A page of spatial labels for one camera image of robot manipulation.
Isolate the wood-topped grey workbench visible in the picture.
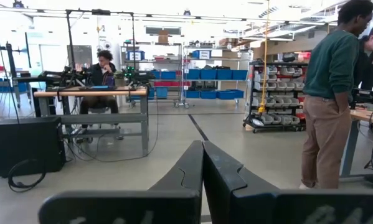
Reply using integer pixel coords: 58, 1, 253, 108
33, 86, 149, 156

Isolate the black camera frame over workbench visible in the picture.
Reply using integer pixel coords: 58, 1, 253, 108
64, 8, 138, 91

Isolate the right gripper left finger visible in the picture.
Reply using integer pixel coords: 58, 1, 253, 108
38, 139, 204, 224

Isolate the wire rack with blue bins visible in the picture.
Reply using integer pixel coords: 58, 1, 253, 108
181, 43, 253, 110

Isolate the brown cardboard box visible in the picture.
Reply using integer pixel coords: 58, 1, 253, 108
157, 29, 170, 44

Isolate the grey board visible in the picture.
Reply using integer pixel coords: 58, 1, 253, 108
67, 45, 93, 71

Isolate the black computer case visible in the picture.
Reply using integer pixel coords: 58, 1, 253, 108
0, 116, 67, 178

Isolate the silver wire storage rack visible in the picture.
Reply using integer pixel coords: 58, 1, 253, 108
120, 42, 184, 109

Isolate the long thin black cable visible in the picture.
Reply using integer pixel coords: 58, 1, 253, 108
0, 7, 21, 125

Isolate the blue box white label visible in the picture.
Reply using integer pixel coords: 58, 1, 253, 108
126, 50, 146, 62
191, 49, 212, 60

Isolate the person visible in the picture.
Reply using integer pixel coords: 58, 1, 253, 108
353, 21, 373, 91
299, 0, 373, 190
79, 49, 125, 141

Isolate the workbench with grey legs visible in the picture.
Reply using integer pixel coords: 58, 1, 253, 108
339, 105, 373, 180

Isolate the linear ceiling light track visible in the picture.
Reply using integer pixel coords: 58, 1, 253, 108
0, 6, 339, 26

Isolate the black coiled floor cable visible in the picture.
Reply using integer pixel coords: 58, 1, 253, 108
7, 158, 47, 193

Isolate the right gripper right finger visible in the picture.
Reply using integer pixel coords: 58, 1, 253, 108
202, 140, 373, 224

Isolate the yellow hanging cord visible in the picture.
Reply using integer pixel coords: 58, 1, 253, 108
257, 0, 271, 114

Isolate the black rack with grey bins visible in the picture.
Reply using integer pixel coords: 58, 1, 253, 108
242, 60, 309, 134

